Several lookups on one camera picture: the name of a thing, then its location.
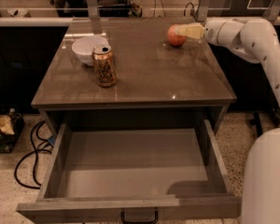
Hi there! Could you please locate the left metal post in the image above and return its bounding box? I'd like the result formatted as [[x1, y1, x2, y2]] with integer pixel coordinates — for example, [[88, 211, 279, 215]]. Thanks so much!
[[87, 0, 99, 19]]

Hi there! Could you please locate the white ceramic bowl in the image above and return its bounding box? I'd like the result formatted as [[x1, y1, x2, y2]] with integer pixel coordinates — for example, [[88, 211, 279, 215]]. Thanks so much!
[[72, 35, 108, 66]]

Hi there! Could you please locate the open grey top drawer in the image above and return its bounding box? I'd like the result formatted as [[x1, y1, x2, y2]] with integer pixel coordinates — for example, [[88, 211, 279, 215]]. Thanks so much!
[[17, 121, 241, 224]]

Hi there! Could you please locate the far right metal post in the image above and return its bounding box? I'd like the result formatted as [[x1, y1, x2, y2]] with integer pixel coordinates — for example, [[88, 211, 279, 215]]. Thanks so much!
[[263, 0, 280, 21]]

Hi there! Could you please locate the orange soda can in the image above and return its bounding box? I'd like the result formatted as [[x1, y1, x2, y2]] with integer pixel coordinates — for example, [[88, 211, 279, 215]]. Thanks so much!
[[92, 44, 117, 88]]

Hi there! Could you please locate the black drawer handle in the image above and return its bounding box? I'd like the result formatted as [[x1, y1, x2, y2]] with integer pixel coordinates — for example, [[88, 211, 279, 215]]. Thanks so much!
[[120, 211, 159, 224]]

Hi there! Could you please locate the grey cabinet with glossy top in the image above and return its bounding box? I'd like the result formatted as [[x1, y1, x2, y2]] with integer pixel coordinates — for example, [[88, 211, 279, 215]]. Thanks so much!
[[32, 18, 236, 133]]

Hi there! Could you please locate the red apple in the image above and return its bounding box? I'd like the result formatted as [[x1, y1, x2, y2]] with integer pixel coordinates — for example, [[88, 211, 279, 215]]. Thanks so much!
[[167, 25, 187, 47]]

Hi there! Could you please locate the bin of snack bags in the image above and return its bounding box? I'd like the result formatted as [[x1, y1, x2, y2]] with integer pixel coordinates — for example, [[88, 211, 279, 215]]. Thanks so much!
[[0, 105, 24, 154]]

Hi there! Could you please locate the black floor cable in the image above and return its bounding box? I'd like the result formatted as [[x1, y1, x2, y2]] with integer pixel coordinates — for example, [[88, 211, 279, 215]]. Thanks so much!
[[13, 120, 53, 190]]

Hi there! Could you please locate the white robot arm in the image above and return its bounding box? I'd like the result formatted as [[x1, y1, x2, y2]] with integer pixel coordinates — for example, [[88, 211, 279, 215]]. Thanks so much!
[[173, 18, 280, 224]]

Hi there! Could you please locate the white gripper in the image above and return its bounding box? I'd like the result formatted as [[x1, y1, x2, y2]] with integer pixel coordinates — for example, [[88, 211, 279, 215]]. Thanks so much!
[[174, 20, 237, 46]]

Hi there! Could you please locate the metal post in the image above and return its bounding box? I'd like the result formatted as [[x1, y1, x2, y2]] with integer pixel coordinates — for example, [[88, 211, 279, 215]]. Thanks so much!
[[263, 0, 280, 21], [87, 0, 99, 19], [196, 0, 210, 22]]

